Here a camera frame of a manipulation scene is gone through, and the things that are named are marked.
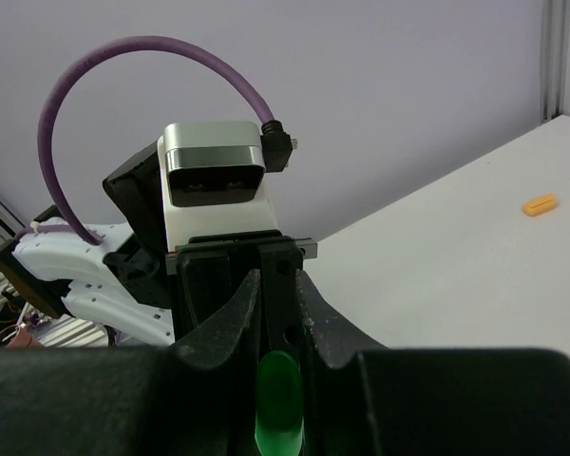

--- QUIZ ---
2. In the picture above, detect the bright green pen cap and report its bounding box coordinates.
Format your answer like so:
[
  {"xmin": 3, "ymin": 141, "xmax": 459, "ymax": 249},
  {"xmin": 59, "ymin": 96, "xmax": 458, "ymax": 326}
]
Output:
[{"xmin": 255, "ymin": 351, "xmax": 304, "ymax": 456}]

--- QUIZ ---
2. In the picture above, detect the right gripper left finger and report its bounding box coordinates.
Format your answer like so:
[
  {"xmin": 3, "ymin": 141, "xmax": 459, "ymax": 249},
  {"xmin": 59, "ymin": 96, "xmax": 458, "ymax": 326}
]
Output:
[{"xmin": 0, "ymin": 270, "xmax": 260, "ymax": 455}]

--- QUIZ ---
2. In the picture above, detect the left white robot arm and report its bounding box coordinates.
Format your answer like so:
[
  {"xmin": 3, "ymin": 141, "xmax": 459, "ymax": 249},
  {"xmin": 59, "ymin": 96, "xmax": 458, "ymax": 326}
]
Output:
[{"xmin": 0, "ymin": 121, "xmax": 317, "ymax": 352}]

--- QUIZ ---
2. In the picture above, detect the right aluminium frame post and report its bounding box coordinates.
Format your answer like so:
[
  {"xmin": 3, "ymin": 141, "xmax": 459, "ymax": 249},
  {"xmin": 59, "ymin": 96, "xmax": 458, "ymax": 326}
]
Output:
[{"xmin": 540, "ymin": 0, "xmax": 570, "ymax": 124}]

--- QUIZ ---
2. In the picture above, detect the orange pen cap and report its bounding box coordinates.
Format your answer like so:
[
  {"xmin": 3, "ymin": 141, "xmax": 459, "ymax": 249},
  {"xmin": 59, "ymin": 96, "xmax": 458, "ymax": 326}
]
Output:
[{"xmin": 522, "ymin": 194, "xmax": 559, "ymax": 217}]

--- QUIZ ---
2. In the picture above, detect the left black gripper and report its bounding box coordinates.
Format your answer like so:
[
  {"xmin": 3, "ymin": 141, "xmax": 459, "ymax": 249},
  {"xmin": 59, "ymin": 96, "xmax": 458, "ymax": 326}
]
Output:
[{"xmin": 168, "ymin": 230, "xmax": 318, "ymax": 356}]

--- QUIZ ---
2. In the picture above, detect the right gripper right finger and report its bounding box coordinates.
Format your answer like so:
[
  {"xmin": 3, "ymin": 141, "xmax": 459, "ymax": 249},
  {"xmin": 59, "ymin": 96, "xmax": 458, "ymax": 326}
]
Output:
[{"xmin": 296, "ymin": 272, "xmax": 570, "ymax": 455}]

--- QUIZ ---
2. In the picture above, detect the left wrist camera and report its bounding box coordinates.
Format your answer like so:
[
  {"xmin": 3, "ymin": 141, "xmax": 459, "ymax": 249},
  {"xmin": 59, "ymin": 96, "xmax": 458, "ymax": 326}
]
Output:
[{"xmin": 157, "ymin": 121, "xmax": 278, "ymax": 252}]

